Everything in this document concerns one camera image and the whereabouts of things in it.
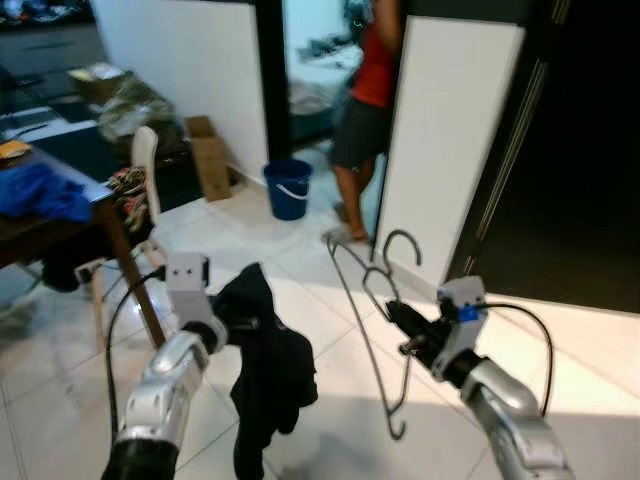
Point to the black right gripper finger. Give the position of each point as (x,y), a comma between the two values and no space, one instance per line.
(413,317)
(407,323)

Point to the dark grey hanger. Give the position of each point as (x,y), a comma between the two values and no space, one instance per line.
(356,320)

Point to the black t-shirt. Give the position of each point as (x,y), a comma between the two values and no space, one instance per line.
(265,380)

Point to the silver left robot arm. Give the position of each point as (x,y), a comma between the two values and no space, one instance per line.
(160,390)

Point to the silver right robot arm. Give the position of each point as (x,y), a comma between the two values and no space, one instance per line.
(510,410)

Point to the blue plastic bucket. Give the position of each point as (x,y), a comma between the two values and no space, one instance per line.
(285,205)

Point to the brown cardboard box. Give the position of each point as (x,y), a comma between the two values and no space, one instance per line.
(210,165)

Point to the red black patterned cloth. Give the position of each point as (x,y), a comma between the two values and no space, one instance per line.
(128,190)

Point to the white plastic chair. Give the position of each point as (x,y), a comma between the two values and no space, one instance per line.
(146,160)

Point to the dark wooden table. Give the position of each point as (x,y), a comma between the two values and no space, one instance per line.
(60,235)

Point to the blue cloth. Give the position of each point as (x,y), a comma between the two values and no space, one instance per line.
(40,192)

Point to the black doorway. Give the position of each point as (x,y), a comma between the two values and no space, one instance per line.
(270,80)

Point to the person in red shirt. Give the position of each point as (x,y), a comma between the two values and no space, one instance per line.
(375,70)

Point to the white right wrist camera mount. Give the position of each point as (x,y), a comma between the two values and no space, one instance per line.
(462,310)

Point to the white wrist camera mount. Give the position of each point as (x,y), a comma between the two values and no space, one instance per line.
(187,290)
(462,310)

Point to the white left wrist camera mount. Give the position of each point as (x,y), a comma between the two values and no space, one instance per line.
(187,290)

